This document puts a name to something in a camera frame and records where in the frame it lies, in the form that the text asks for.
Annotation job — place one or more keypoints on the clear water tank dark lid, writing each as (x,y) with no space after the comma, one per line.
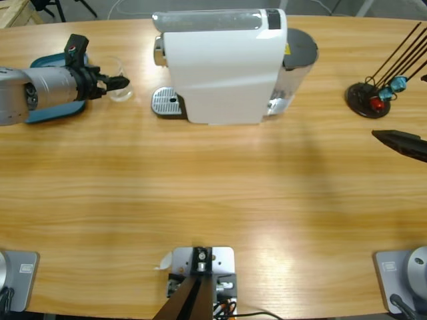
(300,46)

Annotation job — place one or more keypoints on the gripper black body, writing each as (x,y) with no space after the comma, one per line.
(88,85)

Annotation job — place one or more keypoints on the grey metal leg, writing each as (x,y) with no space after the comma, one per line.
(365,8)

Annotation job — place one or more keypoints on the metal drip tray grille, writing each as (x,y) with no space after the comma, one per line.
(165,98)

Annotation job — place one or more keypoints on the black tripod legs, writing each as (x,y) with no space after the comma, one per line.
(60,8)

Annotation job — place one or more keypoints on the white tape tab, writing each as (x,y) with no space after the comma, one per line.
(165,261)

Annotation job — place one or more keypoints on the white mount block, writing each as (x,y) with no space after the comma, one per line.
(223,263)

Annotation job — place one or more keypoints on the black capsule holder with rods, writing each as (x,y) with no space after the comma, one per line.
(358,96)

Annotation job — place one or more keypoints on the clear glass cup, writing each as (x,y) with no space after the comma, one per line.
(121,97)

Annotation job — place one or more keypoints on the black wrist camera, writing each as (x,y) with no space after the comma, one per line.
(76,46)

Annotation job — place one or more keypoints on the teal plastic tray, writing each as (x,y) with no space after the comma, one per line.
(56,113)

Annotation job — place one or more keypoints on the red coffee capsule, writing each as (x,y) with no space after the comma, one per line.
(377,104)

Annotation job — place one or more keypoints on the teal coffee capsule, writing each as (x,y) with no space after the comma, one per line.
(386,94)
(399,84)

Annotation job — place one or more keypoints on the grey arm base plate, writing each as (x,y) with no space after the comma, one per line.
(390,276)
(23,276)

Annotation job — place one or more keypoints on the white capsule coffee machine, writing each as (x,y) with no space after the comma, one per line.
(217,76)

